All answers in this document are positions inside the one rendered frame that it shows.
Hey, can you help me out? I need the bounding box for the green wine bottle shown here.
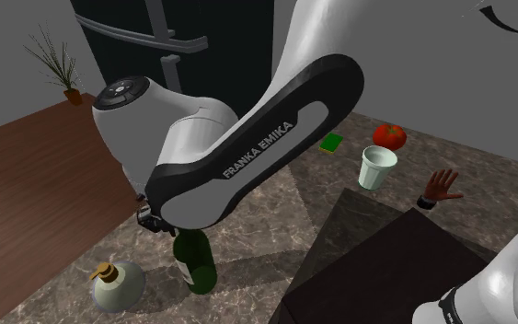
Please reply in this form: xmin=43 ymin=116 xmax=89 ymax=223
xmin=172 ymin=227 xmax=218 ymax=295

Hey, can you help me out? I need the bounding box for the pale green soap dispenser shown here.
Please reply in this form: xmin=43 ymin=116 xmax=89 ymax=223
xmin=88 ymin=260 xmax=147 ymax=314

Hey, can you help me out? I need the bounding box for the potted plant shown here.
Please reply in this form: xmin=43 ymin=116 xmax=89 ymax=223
xmin=23 ymin=24 xmax=84 ymax=107

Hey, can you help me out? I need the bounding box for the black refrigerator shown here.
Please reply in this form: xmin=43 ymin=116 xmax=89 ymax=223
xmin=70 ymin=0 xmax=277 ymax=119

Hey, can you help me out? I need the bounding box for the green sponge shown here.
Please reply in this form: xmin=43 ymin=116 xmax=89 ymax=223
xmin=318 ymin=133 xmax=344 ymax=156

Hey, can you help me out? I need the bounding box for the pale green cup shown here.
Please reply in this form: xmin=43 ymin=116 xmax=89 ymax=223
xmin=358 ymin=145 xmax=398 ymax=191

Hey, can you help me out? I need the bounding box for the red tomato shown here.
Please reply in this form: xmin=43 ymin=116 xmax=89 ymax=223
xmin=372 ymin=123 xmax=409 ymax=152

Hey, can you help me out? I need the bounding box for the brown hand figure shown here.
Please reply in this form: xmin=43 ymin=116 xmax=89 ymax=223
xmin=416 ymin=168 xmax=465 ymax=211

